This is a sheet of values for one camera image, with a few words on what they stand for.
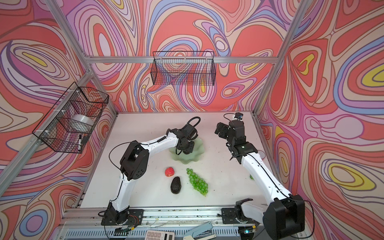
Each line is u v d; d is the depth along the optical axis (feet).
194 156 3.05
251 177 2.24
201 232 2.22
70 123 2.30
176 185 2.58
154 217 2.46
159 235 2.21
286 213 1.28
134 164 1.76
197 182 2.64
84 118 2.41
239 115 2.25
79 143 2.36
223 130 2.32
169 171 2.76
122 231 2.35
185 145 2.68
